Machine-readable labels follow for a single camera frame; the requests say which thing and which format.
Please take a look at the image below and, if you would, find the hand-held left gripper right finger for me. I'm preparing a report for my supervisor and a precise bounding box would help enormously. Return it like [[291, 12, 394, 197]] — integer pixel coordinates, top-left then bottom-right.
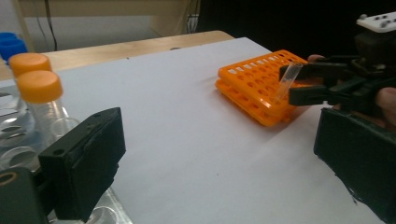
[[313, 107, 396, 224]]

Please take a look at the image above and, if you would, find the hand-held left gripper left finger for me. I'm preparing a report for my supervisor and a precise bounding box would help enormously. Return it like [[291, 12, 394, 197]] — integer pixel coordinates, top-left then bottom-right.
[[38, 106, 127, 223]]

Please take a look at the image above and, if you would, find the orange plastic test tube rack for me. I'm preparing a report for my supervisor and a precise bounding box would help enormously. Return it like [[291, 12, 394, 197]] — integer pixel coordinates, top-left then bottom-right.
[[215, 49, 316, 128]]

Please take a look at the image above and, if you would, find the metal test tube rack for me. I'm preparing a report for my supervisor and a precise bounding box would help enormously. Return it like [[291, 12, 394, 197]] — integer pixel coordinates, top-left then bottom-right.
[[0, 83, 134, 224]]

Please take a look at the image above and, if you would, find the orange-capped clear test tube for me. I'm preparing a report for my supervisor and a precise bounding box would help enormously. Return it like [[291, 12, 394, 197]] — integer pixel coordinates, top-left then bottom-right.
[[0, 51, 53, 132], [16, 69, 82, 162]]

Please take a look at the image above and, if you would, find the blue-capped clear test tube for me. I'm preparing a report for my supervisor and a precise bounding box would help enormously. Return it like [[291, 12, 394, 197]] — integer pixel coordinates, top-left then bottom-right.
[[0, 32, 28, 63]]

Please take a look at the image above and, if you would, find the black curtain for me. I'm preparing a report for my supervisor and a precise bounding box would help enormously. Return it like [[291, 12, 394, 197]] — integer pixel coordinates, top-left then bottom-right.
[[195, 0, 396, 63]]

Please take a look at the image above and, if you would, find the white table cover sheet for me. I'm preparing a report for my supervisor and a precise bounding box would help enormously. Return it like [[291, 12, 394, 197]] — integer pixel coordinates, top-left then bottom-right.
[[0, 36, 387, 224]]

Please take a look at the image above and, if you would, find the beige furniture frame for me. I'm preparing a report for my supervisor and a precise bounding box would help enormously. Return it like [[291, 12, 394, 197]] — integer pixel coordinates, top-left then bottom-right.
[[12, 0, 200, 52]]

